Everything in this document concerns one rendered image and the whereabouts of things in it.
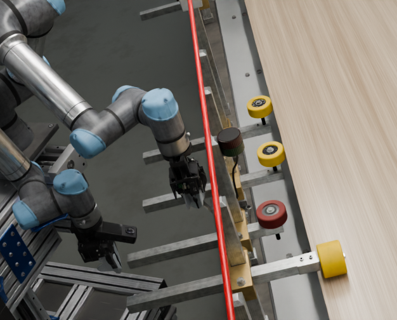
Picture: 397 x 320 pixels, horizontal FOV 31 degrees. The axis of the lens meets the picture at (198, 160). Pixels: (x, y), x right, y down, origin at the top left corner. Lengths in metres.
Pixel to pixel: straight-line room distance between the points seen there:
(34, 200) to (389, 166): 0.93
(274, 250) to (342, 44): 0.75
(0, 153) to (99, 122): 0.32
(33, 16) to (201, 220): 1.71
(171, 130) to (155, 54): 3.04
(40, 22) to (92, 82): 2.77
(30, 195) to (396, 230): 0.91
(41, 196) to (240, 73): 1.40
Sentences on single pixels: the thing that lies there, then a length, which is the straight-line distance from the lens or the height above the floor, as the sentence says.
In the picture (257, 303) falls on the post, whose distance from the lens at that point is 1.83.
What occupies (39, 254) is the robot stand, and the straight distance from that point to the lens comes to 2.37.
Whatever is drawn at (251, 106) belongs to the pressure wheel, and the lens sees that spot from 2.31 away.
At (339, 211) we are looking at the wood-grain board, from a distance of 1.89.
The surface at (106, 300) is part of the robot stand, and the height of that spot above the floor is 0.21.
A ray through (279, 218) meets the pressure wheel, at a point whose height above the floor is 0.90.
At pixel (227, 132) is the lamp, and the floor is 1.15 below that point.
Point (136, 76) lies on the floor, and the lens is 4.51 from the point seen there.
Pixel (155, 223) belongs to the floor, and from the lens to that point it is 3.39.
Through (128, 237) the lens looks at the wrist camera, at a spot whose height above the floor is 0.96.
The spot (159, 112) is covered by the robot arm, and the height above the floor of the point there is 1.34.
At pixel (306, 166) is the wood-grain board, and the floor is 0.90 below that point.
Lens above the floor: 2.21
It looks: 37 degrees down
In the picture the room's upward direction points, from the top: 19 degrees counter-clockwise
